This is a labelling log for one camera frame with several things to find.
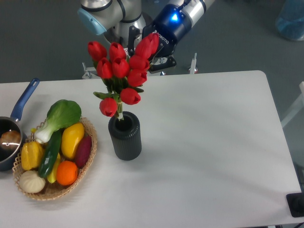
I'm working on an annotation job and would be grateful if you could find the white furniture at right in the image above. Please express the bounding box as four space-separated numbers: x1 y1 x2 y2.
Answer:
281 82 304 128

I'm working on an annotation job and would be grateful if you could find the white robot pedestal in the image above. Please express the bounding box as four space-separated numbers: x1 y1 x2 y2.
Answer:
82 14 199 80

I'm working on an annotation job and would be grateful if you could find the black device at edge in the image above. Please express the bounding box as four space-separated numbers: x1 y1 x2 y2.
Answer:
286 192 304 218

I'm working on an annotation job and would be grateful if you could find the yellow banana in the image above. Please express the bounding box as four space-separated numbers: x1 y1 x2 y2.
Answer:
47 154 61 184

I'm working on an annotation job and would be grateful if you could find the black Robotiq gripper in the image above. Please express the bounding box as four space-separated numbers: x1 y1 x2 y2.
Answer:
128 4 192 73

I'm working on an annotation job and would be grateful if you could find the yellow bell pepper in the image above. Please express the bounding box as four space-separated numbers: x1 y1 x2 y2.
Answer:
21 141 44 171

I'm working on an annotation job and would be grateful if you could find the green cucumber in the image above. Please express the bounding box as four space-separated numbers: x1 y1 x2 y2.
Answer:
38 130 62 178

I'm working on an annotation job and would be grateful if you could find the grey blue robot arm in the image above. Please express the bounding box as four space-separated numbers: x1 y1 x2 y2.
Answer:
77 0 213 73

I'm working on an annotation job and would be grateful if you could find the dark grey ribbed vase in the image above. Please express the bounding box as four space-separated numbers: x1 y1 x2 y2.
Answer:
108 111 142 161

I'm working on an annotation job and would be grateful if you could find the green bok choy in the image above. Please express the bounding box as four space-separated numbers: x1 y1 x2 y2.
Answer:
34 99 82 143

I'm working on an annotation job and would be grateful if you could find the red tulip bouquet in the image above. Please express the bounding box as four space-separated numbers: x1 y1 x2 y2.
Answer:
87 33 160 120

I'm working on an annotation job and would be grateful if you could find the blue handled saucepan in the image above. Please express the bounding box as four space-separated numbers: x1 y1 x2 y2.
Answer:
0 78 40 171

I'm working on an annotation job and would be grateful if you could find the orange fruit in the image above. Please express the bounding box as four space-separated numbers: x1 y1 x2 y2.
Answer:
57 161 78 186

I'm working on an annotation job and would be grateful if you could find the white steamed bun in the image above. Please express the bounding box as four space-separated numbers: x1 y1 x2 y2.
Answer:
19 171 46 193

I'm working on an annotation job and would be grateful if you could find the brown bread roll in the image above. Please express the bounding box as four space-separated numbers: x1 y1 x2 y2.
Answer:
0 130 21 150

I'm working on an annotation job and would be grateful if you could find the yellow mango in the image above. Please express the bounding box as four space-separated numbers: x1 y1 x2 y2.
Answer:
61 122 85 160

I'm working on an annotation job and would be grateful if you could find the blue translucent bin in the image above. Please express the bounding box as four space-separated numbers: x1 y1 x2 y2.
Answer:
275 0 304 41

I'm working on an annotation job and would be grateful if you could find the purple sweet potato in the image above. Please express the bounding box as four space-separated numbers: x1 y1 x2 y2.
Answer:
75 135 92 168

